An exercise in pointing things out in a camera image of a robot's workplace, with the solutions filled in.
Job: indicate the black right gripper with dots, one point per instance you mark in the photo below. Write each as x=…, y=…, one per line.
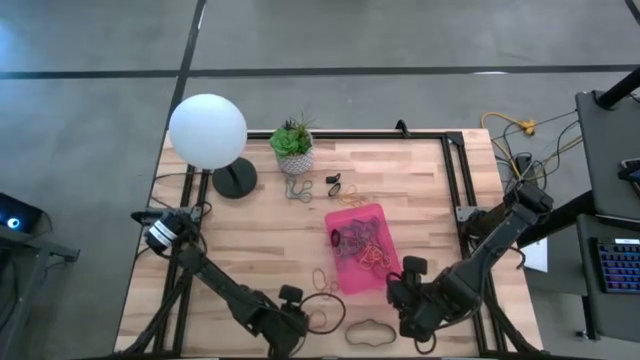
x=420, y=310

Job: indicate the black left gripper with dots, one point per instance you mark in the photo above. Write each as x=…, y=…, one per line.
x=282, y=327

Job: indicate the yellow rubber band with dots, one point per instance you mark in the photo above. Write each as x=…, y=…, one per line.
x=382, y=260
x=352, y=197

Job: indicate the blue rubber band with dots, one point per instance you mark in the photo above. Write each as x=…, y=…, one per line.
x=350, y=231
x=292, y=192
x=369, y=227

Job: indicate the thick black rubber band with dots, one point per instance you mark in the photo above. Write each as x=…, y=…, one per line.
x=334, y=239

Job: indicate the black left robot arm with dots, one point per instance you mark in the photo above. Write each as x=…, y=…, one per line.
x=220, y=285

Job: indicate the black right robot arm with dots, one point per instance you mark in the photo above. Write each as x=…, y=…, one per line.
x=500, y=240

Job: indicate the pink plastic bin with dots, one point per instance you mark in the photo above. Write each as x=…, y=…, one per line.
x=360, y=282

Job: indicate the large black rubber band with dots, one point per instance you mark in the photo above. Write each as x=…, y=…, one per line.
x=350, y=327

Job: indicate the small black rubber band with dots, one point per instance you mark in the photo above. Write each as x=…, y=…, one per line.
x=331, y=190

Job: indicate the white paper sheet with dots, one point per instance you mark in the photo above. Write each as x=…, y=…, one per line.
x=535, y=255

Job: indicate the small black clip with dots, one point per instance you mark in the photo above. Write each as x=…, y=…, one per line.
x=333, y=178

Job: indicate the black desk leg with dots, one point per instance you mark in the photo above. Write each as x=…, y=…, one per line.
x=587, y=320

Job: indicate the grey desk top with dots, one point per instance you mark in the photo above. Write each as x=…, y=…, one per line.
x=607, y=155
x=590, y=280

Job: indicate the black metal beam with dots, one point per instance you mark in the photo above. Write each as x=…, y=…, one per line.
x=565, y=215

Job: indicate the black power adapter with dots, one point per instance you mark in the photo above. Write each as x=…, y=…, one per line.
x=524, y=162

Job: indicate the green succulent in white pot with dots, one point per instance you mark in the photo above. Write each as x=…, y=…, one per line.
x=294, y=145

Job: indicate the backlit black keyboard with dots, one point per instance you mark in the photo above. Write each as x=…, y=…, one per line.
x=620, y=265

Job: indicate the white globe table lamp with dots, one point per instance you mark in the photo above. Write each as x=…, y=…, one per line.
x=207, y=131

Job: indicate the black metal stand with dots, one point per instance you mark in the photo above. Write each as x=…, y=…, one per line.
x=50, y=250

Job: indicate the black phone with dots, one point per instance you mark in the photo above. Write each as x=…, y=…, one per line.
x=631, y=170

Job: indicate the black device with blue light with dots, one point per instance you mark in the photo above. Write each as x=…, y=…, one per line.
x=15, y=215

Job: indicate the black round pole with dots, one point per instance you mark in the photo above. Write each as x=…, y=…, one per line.
x=620, y=87

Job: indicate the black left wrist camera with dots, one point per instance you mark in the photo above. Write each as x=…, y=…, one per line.
x=290, y=293

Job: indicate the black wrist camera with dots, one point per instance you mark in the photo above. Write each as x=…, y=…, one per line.
x=415, y=265
x=290, y=293

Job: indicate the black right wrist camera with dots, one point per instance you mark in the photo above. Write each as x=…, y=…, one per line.
x=415, y=265

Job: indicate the grey metal bracket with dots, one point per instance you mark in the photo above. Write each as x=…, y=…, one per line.
x=462, y=214

